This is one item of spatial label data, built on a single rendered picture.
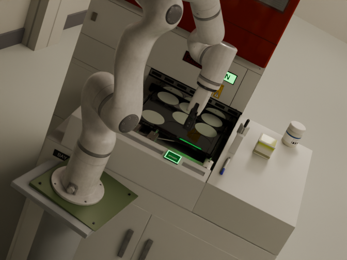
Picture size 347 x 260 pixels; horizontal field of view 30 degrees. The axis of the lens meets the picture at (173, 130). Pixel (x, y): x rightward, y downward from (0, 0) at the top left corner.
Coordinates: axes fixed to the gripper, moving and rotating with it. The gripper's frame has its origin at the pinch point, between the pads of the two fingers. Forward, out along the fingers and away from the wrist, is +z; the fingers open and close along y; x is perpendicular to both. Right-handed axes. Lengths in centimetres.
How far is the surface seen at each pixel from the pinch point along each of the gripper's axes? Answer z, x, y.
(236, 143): 5.5, 18.1, -24.2
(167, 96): 10, -18, -57
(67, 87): 30, -64, -65
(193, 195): 23.1, 12.7, 0.2
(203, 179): 15.9, 13.1, 0.2
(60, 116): 46, -63, -68
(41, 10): 38, -143, -212
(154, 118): 14.8, -16.4, -34.8
